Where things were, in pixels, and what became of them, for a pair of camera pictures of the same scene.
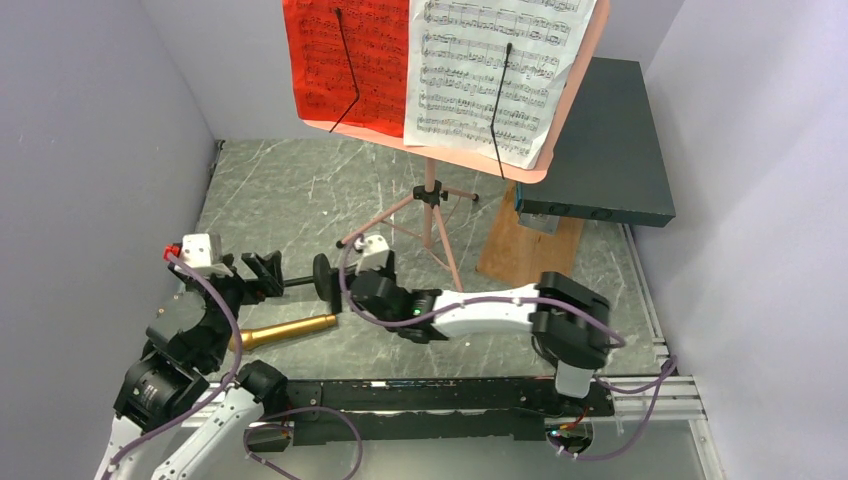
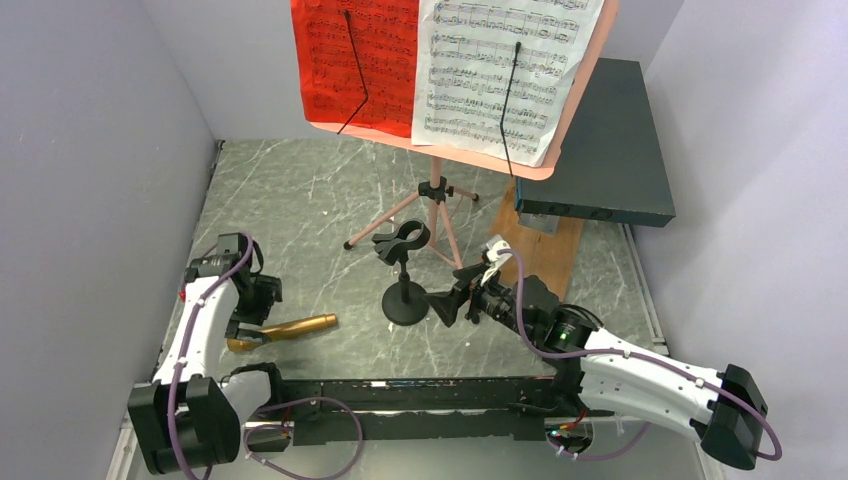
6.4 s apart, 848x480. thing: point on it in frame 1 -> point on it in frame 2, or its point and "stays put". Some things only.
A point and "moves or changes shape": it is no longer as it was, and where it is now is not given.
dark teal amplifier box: (608, 163) stays put
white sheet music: (456, 56) stays put
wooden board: (519, 256) stays put
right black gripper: (388, 270) -> (447, 303)
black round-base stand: (326, 280) -> (406, 302)
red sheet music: (377, 33) moves or changes shape
